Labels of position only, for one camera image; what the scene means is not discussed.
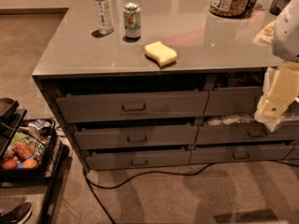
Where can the black snack basket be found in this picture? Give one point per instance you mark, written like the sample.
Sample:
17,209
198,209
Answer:
26,149

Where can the black shelf cart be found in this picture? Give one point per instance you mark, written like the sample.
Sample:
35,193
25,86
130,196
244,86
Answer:
42,191

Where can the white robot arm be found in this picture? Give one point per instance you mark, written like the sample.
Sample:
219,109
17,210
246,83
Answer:
283,34

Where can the grey drawer counter cabinet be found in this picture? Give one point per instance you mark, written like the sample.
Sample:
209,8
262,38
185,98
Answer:
171,85

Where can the dark shoe white sole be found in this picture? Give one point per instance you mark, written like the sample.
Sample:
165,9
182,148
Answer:
19,215

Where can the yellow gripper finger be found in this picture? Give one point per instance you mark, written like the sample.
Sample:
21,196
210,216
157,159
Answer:
283,90

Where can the white snack packets in drawer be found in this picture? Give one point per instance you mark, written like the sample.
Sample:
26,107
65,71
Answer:
229,119

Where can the clear plastic water bottle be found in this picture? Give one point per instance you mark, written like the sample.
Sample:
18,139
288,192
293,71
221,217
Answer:
103,10

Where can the green white soda can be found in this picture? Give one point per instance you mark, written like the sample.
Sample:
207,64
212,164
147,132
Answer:
132,20

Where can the dark tray on cart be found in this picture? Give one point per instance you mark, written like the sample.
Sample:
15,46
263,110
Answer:
7,107

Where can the yellow sponge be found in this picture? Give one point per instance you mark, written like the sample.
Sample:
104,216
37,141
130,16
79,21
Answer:
161,53

